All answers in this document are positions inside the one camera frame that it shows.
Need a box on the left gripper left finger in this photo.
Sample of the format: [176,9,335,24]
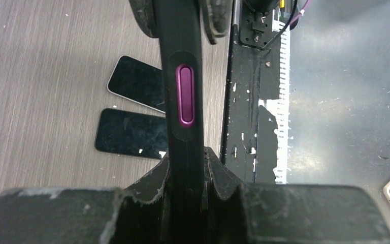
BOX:
[0,156,169,243]

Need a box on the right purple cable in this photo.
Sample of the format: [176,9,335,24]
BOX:
[287,0,313,27]

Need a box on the black phone case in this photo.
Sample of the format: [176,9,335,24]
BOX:
[153,1,205,243]

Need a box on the black phone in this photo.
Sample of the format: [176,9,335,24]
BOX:
[107,55,165,113]

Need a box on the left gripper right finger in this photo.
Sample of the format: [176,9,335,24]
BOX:
[204,147,390,243]

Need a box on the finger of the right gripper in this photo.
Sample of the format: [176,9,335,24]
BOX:
[129,0,158,38]
[198,0,233,45]

